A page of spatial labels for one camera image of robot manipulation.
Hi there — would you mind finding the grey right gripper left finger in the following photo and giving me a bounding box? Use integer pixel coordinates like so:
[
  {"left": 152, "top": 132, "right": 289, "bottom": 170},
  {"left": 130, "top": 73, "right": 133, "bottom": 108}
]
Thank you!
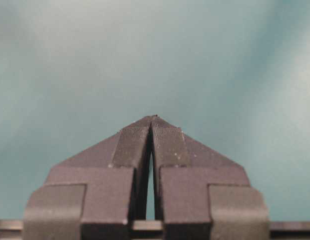
[{"left": 22, "top": 116, "right": 151, "bottom": 240}]

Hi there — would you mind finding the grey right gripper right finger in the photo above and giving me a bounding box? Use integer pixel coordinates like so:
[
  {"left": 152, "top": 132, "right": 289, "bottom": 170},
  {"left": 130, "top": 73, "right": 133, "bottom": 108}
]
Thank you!
[{"left": 151, "top": 116, "right": 270, "bottom": 240}]

